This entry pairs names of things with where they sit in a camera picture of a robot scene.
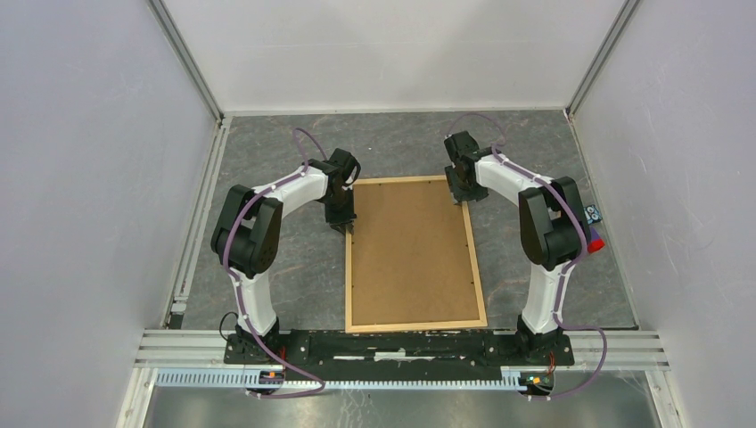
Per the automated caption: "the black blue toy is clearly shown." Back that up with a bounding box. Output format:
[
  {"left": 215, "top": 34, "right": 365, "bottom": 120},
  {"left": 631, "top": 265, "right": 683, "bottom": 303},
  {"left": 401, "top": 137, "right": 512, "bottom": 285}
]
[{"left": 584, "top": 205, "right": 603, "bottom": 225}]

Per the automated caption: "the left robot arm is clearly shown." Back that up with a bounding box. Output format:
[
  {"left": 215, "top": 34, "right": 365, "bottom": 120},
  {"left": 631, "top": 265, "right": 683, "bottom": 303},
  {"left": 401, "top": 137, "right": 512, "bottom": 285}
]
[{"left": 210, "top": 149, "right": 361, "bottom": 364}]

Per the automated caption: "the wooden picture frame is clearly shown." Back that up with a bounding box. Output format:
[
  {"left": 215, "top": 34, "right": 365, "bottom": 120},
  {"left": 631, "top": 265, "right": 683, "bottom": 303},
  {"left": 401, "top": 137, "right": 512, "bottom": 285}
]
[{"left": 344, "top": 174, "right": 489, "bottom": 335}]

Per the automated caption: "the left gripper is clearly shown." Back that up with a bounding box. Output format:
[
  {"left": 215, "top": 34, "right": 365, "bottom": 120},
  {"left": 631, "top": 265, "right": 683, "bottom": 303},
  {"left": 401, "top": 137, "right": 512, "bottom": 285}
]
[{"left": 322, "top": 187, "right": 357, "bottom": 236}]

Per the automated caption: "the white slotted cable duct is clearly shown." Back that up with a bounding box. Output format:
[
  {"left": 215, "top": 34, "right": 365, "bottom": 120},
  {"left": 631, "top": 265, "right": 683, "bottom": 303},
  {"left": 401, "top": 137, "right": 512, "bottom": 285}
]
[{"left": 154, "top": 368, "right": 554, "bottom": 392}]

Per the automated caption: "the red purple block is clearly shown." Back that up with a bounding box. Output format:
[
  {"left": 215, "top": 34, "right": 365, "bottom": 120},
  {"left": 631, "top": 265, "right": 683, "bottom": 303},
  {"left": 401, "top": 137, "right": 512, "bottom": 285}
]
[{"left": 587, "top": 237, "right": 605, "bottom": 254}]

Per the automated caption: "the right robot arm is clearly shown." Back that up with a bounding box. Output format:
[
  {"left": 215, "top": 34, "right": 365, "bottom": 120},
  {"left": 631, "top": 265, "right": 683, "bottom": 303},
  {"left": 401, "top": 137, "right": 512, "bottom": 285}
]
[{"left": 444, "top": 131, "right": 590, "bottom": 364}]

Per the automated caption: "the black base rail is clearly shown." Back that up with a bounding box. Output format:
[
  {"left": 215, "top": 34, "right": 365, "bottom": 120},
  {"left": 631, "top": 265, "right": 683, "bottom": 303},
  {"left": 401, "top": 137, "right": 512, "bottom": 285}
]
[{"left": 224, "top": 330, "right": 575, "bottom": 387}]

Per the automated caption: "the brown backing board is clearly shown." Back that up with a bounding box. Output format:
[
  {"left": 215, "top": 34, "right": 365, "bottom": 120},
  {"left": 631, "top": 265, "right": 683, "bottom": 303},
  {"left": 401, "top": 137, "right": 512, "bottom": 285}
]
[{"left": 350, "top": 180, "right": 482, "bottom": 326}]

